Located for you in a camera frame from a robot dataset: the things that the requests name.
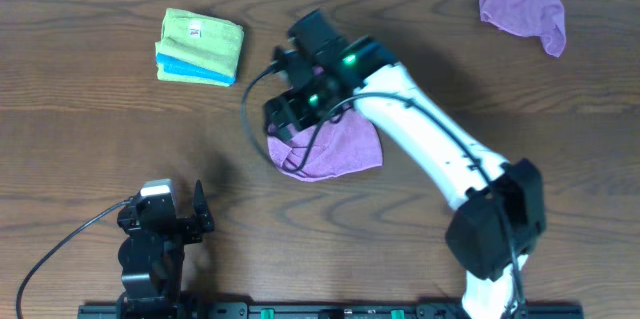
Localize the purple microfibre cloth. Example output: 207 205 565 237
266 66 385 183

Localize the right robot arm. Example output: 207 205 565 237
263 10 546 318

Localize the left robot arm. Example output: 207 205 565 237
116 179 215 319

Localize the top green folded cloth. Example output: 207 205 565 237
155 8 244 79

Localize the blue folded cloth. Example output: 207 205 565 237
156 53 236 86

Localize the crumpled purple cloth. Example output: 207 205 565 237
478 0 567 57

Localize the left black cable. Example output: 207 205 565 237
15 197 135 319

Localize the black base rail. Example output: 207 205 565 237
77 301 585 319

